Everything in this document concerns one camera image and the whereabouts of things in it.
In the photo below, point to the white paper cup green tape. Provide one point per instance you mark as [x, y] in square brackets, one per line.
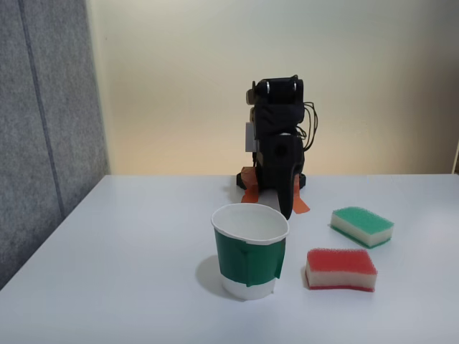
[247, 265]

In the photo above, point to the green white scrub sponge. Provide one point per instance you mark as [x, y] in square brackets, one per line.
[358, 218]

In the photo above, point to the small grey white box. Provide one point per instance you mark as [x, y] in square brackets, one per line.
[250, 138]

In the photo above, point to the grey felt partition panel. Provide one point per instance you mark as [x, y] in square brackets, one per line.
[54, 107]

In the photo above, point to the red white scrub sponge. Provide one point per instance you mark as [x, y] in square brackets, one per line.
[340, 261]

